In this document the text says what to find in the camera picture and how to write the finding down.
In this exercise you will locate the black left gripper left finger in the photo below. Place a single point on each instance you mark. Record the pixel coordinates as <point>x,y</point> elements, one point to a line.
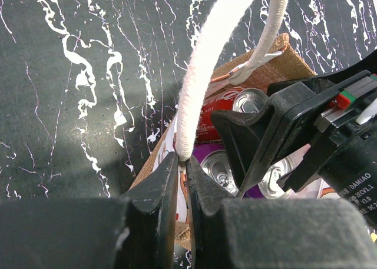
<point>135,230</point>

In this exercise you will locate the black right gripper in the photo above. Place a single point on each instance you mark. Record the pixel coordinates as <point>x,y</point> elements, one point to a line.
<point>335,114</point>

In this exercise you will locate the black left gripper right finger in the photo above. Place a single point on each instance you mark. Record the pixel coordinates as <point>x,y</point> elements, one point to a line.
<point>228,232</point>

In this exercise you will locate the red cola can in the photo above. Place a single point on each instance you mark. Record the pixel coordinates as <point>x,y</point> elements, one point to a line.
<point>231,101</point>

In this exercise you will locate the purple soda can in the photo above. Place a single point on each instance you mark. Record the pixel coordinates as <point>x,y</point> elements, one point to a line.
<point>214,162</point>
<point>268,187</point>

